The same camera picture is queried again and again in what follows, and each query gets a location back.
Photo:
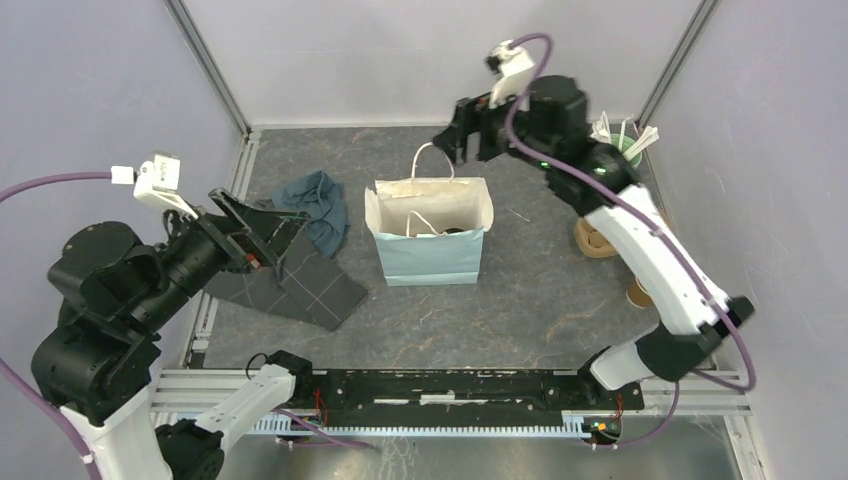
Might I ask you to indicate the blue crumpled cloth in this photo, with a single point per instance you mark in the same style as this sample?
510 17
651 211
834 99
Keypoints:
323 200

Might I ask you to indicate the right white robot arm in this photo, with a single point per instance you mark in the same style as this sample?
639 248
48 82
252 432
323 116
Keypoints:
552 132

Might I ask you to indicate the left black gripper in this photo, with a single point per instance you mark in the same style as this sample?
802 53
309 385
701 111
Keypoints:
274 228

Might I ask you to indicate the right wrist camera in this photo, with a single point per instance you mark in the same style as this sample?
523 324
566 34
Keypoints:
513 68

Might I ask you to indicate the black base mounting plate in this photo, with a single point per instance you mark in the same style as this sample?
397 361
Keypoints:
456 398

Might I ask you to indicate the green cup holder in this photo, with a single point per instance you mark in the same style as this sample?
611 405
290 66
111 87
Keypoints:
625 143

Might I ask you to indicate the white wrapped straws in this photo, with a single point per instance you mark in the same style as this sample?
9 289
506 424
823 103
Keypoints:
602 129

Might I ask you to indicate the stack of paper cups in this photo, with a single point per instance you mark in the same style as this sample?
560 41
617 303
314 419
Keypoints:
637 295

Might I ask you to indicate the light blue paper bag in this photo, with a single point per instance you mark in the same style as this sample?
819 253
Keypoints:
406 217

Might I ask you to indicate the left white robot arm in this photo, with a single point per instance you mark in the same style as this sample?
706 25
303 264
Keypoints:
118 292

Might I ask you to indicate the dark grey checked cloth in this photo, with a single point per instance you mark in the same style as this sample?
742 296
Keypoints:
307 286

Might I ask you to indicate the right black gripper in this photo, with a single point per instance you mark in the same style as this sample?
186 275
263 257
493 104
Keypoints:
470 115

